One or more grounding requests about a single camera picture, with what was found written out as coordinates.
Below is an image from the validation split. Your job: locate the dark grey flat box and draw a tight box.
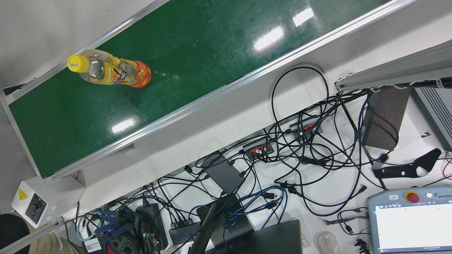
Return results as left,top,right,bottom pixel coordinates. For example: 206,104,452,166
204,155,246,194

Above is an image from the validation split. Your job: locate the black power adapter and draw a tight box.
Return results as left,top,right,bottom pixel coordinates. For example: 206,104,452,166
136,203,169,251

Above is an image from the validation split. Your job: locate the black plug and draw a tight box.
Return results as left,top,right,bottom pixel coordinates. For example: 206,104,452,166
355,238,371,254

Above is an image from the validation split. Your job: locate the dark brown wooden block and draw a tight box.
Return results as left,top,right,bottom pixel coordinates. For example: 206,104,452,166
361,86,412,151

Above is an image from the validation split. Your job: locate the person in tan shirt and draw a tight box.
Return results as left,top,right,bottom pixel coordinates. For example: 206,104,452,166
0,213,85,254

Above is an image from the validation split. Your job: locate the long black looped cable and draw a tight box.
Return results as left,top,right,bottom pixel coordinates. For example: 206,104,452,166
271,66,331,149

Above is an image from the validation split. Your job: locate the black hub with orange ports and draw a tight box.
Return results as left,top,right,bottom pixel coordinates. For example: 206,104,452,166
243,138,275,161
290,118,323,139

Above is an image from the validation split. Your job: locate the white conveyor control box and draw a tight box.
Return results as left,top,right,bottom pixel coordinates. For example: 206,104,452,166
12,175,85,229

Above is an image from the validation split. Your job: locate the aluminium profile post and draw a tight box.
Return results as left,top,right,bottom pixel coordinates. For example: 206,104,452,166
334,40,452,92

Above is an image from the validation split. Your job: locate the black metal bracket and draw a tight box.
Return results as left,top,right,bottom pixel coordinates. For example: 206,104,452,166
373,148,442,180

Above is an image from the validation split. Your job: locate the black blue mechanical device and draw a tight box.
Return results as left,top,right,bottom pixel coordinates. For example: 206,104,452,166
94,208,142,254

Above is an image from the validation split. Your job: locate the orange juice bottle yellow cap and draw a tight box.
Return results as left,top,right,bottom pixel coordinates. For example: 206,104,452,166
67,49,151,89

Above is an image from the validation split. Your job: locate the aluminium rail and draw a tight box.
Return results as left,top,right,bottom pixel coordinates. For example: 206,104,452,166
0,217,66,254

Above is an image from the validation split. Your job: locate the black monitor stand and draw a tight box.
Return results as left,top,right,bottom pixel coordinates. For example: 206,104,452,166
189,196,255,254

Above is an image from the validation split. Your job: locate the green conveyor belt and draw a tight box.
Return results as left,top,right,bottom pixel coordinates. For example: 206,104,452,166
0,0,419,186

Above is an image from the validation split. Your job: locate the black multiport hub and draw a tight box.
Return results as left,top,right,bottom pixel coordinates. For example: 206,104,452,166
169,219,202,246

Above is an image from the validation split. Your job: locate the white printed label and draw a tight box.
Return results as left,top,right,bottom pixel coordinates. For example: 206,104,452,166
83,238,103,253

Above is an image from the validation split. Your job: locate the blue cable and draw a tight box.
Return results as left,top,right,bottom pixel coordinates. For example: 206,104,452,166
224,185,288,230

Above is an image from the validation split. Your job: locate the grey finned power supply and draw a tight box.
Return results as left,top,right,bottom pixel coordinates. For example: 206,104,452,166
411,86,452,152

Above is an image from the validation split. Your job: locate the grey teach pendant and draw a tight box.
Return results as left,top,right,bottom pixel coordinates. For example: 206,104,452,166
367,185,452,254

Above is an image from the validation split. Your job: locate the white computer mouse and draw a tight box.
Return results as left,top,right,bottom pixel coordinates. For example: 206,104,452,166
317,231,341,254

